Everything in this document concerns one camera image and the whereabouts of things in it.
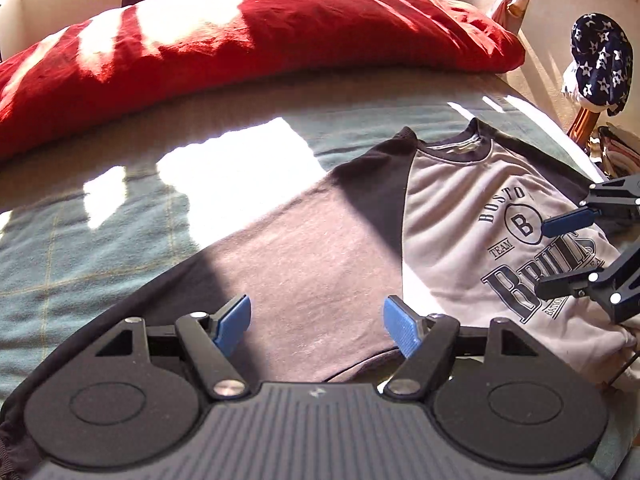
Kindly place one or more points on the wooden chair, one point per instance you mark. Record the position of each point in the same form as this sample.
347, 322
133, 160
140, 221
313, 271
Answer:
584, 127

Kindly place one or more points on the red duvet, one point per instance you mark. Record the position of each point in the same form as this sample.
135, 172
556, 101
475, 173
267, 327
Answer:
225, 60

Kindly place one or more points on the bed with green checked blanket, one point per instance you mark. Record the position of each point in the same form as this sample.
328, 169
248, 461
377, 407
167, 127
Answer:
75, 260

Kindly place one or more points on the navy star print garment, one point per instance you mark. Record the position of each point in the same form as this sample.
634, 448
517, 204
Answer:
600, 60

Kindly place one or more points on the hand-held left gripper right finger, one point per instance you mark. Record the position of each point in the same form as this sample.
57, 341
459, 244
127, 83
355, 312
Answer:
402, 327

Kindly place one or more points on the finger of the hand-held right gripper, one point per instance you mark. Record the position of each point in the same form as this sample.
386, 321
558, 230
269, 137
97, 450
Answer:
560, 285
567, 222

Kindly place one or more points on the grey and black printed sweatshirt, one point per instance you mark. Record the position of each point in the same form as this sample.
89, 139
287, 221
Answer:
325, 260

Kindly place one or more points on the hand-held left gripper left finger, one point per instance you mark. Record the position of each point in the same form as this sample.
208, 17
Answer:
232, 322

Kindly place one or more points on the stack of folded clothes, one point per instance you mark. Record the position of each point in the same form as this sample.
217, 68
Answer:
617, 152

